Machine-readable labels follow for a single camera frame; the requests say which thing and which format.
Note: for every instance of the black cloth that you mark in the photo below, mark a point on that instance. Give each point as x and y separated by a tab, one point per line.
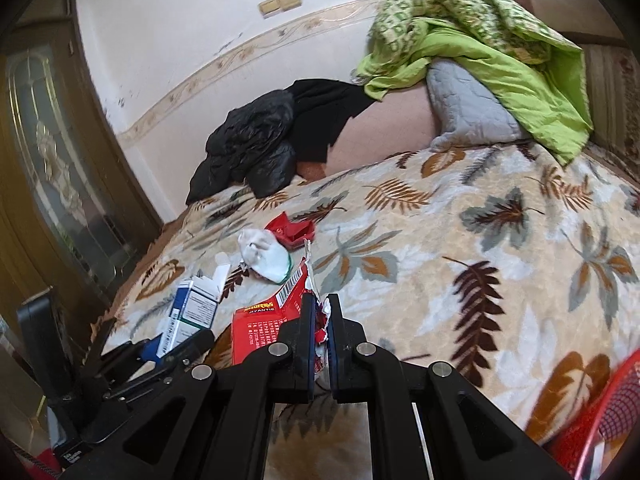
320	115

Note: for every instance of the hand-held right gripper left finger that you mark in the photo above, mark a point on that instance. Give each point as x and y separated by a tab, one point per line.
306	340

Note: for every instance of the brown wooden glass door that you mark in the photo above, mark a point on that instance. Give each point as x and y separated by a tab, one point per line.
55	160

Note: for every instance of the leaf print blanket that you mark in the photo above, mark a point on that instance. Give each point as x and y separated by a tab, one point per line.
450	240

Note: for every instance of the green quilt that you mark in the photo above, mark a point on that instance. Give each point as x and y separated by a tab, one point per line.
480	35

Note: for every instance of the striped sofa cushion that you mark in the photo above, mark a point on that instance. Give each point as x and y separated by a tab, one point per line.
615	95

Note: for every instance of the black puffer jacket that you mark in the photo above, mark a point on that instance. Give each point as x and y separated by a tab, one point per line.
240	150

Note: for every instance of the red packet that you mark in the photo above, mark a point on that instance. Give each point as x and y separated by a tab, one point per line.
290	232

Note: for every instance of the white and blue medicine box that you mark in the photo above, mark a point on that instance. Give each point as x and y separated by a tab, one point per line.
197	305

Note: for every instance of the red snack wrapper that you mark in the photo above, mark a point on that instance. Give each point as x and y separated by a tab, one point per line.
260	330

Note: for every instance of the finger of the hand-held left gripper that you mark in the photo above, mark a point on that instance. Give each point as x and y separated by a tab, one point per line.
145	350
185	352

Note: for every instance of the grey quilted pillow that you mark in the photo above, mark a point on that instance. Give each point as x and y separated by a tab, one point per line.
465	105

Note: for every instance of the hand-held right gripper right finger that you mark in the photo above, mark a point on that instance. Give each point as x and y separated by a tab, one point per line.
336	355

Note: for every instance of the white sock with green cuff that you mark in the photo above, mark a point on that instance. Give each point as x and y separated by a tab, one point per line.
265	260

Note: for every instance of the brown fabric sofa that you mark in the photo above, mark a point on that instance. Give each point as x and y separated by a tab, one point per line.
385	130

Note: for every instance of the red plastic mesh basket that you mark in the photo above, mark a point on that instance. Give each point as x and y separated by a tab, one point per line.
600	420

